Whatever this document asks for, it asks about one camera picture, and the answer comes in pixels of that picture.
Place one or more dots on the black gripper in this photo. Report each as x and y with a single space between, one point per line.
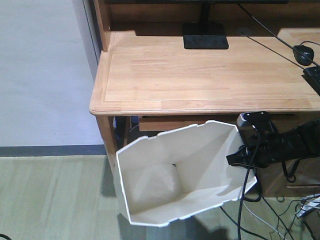
270 149

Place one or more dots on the white plastic trash bin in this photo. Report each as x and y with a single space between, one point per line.
179 173

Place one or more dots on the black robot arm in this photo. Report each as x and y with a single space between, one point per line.
310 133

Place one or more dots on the black keyboard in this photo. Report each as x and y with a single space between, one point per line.
312 77

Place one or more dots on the black computer mouse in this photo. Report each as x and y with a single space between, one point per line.
304 55

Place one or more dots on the black monitor with stand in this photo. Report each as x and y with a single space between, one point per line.
202 35

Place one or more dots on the light wooden desk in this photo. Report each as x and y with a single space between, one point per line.
144 69

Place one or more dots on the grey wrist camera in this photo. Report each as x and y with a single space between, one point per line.
262 124

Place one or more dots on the cable clutter on floor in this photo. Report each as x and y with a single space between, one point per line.
307 210

